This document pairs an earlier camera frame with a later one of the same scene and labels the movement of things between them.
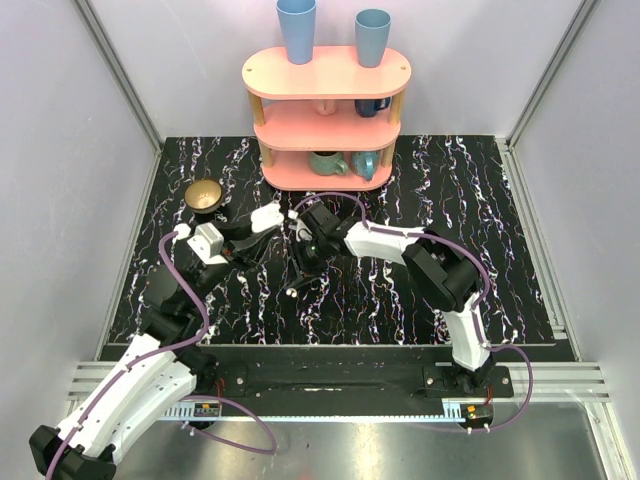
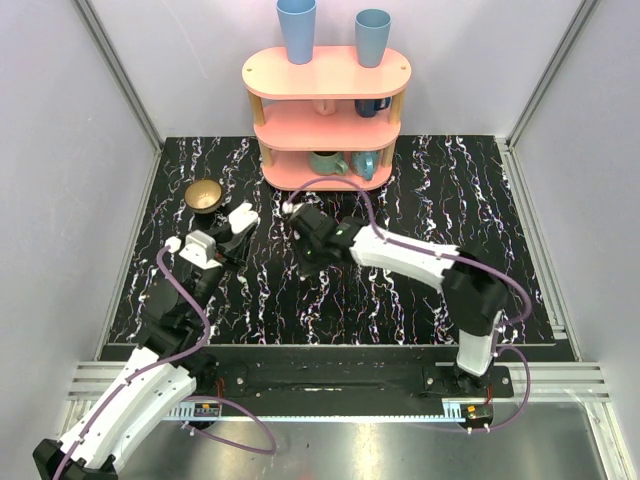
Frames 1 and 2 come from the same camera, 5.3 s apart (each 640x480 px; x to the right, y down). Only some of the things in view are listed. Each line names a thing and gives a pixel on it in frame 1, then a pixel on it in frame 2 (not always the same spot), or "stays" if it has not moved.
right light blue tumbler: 372,26 stays
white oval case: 266,217 -> 242,217
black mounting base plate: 342,373 stays
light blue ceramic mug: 365,163 stays
